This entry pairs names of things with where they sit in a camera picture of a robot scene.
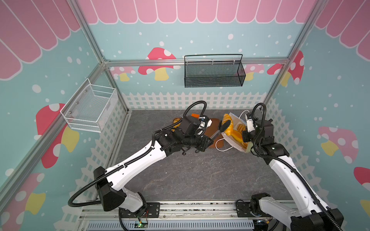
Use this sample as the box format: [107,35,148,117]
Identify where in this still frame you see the yellow round fake bun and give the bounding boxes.
[173,118,181,128]

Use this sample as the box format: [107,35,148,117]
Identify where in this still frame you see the white paper bag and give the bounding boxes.
[215,110,252,153]

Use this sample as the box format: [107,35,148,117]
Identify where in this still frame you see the steel tongs with black tips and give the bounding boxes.
[210,120,231,140]

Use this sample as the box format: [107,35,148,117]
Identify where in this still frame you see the ridged fake bread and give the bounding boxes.
[237,124,246,133]

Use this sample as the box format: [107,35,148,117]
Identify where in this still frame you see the small yellow fake bread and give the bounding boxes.
[221,114,234,136]

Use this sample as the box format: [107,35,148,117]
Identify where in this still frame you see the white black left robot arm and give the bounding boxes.
[67,101,214,213]

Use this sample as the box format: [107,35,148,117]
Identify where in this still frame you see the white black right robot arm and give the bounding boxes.
[242,103,344,231]

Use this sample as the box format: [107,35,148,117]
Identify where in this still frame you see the flat oval fake bread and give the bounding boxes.
[231,130,243,143]

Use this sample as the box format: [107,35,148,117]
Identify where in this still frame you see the brown plastic tray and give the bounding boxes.
[172,117,222,148]

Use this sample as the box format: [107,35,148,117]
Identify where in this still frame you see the black mesh wall basket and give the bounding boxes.
[184,54,246,88]

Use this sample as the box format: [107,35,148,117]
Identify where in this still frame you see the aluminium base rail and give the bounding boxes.
[76,199,321,231]

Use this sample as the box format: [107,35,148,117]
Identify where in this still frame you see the white wire wall basket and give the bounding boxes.
[60,79,119,133]

